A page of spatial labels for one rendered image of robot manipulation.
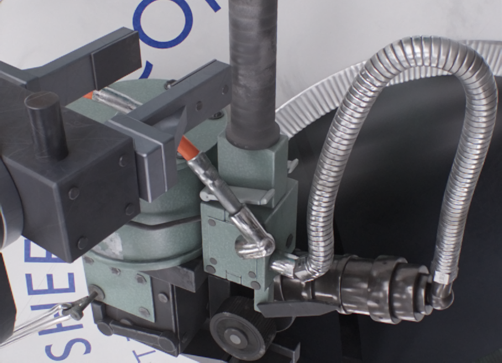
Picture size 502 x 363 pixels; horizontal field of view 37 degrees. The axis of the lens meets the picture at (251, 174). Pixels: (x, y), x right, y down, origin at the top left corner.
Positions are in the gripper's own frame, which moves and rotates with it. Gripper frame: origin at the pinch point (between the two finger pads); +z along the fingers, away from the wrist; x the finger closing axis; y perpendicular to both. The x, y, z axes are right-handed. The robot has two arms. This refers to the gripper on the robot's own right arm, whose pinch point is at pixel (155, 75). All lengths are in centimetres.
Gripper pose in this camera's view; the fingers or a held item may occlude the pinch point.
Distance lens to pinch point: 46.7
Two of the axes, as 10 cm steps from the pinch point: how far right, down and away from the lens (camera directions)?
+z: 6.0, -4.7, 6.5
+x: -8.0, -3.5, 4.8
